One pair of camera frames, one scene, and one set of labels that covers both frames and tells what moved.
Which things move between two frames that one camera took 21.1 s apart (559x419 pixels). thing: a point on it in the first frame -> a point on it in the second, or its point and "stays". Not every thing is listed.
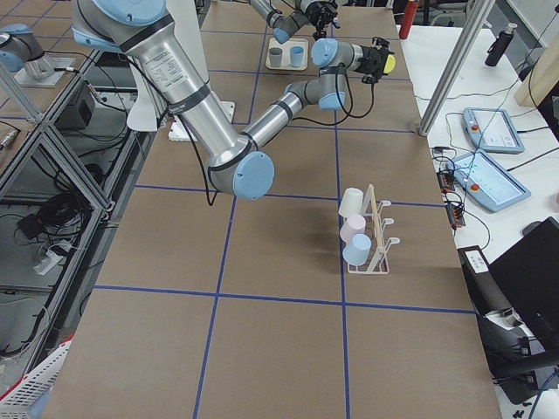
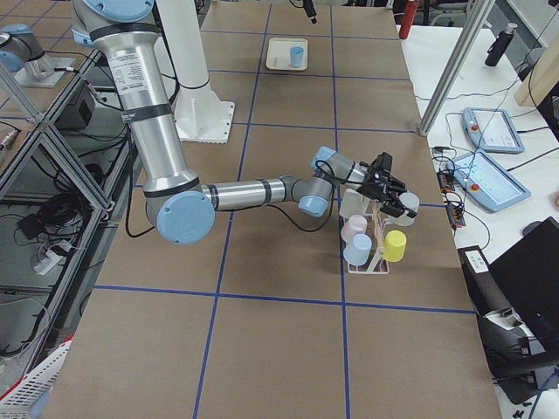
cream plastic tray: [286, 55] stays
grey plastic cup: [275, 54] -> [410, 202]
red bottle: [409, 17] stays
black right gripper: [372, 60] -> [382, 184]
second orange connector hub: [456, 215] stays
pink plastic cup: [353, 225] stays
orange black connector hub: [446, 180] stays
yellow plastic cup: [389, 65] -> [395, 243]
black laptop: [528, 275] stays
